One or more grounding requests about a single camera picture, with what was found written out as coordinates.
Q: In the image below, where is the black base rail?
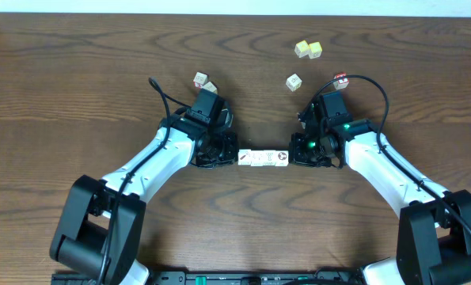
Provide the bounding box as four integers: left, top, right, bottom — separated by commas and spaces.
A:
51, 268, 450, 285

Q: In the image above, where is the red letter block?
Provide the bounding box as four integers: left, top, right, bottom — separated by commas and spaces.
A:
333, 73, 349, 90

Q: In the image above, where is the white block with hammer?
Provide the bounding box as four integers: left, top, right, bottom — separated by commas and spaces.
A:
237, 149, 253, 165

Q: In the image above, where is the white block with goblet print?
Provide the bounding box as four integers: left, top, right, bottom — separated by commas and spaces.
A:
262, 150, 276, 166

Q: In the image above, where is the white block red number three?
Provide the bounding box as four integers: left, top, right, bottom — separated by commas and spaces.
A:
193, 72, 208, 89

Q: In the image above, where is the yellow block left of pair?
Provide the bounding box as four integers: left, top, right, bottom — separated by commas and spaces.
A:
294, 40, 310, 58

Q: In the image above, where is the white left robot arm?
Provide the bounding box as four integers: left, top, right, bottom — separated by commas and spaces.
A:
49, 107, 237, 284

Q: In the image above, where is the cream block with faint drawing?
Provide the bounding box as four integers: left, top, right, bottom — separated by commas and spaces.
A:
286, 74, 302, 92

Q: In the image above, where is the white block with soccer ball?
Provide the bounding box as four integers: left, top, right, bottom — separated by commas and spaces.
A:
275, 150, 289, 167

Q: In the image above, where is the white block with faint print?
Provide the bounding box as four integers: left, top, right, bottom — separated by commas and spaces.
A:
250, 150, 264, 166

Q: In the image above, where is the cream block with umbrella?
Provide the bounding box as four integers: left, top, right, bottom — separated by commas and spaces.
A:
202, 82, 218, 93

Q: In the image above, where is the yellow block right of pair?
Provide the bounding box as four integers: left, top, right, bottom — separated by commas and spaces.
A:
308, 42, 323, 59

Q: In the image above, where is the yellow block of pair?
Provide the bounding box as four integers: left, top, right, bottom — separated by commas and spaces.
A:
294, 40, 310, 58
308, 42, 323, 59

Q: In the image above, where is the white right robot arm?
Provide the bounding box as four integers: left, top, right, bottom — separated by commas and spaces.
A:
289, 97, 471, 284

